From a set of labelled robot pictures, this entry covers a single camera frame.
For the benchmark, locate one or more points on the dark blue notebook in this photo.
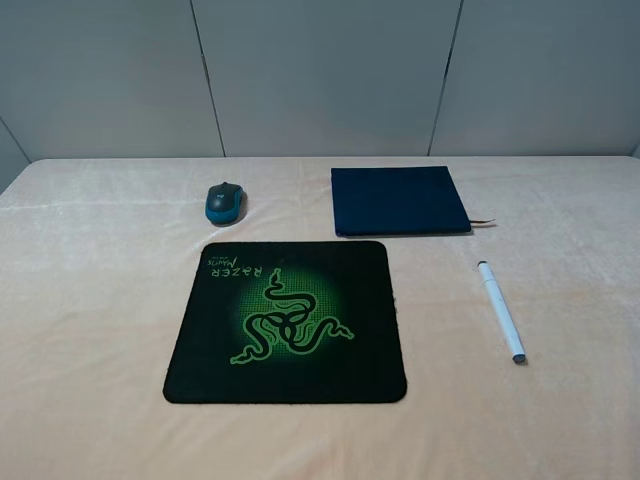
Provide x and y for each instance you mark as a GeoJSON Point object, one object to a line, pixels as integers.
{"type": "Point", "coordinates": [397, 201]}

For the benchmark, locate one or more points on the black green Razer mouse pad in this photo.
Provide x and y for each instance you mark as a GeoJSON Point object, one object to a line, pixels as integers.
{"type": "Point", "coordinates": [289, 323]}

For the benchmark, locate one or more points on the white marker pen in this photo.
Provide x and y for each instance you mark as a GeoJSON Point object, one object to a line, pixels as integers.
{"type": "Point", "coordinates": [505, 321]}

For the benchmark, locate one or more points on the blue and grey computer mouse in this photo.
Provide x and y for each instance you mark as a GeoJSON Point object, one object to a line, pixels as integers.
{"type": "Point", "coordinates": [224, 203]}

